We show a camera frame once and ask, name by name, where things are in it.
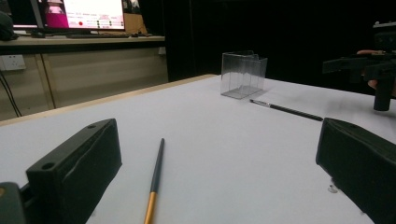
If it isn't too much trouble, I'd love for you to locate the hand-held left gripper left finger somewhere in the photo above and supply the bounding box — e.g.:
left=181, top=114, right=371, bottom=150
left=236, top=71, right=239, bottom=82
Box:
left=25, top=118, right=123, bottom=224

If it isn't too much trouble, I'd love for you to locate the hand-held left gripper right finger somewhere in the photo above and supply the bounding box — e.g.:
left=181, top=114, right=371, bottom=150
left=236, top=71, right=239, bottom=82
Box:
left=315, top=117, right=396, bottom=224

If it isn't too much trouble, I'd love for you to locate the black makeup brush silver ferrule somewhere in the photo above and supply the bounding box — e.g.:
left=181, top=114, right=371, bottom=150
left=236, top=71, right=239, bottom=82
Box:
left=248, top=98, right=324, bottom=122

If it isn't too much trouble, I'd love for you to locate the black and gold makeup brush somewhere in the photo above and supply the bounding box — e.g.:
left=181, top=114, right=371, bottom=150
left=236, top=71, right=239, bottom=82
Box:
left=143, top=138, right=165, bottom=224

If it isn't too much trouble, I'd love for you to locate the clear plastic box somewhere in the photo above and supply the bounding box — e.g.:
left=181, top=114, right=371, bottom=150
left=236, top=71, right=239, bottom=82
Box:
left=219, top=50, right=269, bottom=101

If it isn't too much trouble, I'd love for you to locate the black curtain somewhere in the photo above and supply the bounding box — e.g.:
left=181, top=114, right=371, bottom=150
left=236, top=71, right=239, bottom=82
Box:
left=136, top=0, right=396, bottom=96

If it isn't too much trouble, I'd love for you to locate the wooden table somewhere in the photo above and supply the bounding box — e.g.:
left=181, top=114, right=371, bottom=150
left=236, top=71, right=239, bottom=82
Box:
left=0, top=73, right=218, bottom=128

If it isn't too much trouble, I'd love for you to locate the beige desk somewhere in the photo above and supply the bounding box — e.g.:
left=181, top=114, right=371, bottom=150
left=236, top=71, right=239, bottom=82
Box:
left=0, top=35, right=169, bottom=122

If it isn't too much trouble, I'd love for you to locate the black keyboard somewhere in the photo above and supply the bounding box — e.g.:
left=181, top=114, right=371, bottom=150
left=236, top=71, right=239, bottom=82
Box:
left=65, top=32, right=132, bottom=39

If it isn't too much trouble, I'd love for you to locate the brown cardboard box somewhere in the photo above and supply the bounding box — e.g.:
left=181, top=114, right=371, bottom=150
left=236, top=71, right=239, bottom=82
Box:
left=123, top=12, right=149, bottom=35

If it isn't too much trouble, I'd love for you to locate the computer monitor with lit screen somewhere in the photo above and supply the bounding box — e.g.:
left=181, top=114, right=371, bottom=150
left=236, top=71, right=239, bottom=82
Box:
left=29, top=0, right=126, bottom=33

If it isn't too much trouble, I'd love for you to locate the dark rounded object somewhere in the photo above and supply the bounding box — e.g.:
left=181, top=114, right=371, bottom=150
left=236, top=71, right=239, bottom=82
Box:
left=0, top=10, right=16, bottom=42

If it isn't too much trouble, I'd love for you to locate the dark computer monitor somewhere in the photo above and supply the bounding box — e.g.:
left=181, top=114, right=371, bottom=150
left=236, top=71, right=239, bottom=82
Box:
left=7, top=0, right=41, bottom=30

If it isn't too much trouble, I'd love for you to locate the black power cable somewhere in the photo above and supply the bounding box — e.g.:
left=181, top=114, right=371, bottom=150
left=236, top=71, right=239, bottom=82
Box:
left=0, top=70, right=23, bottom=118
left=0, top=77, right=15, bottom=118

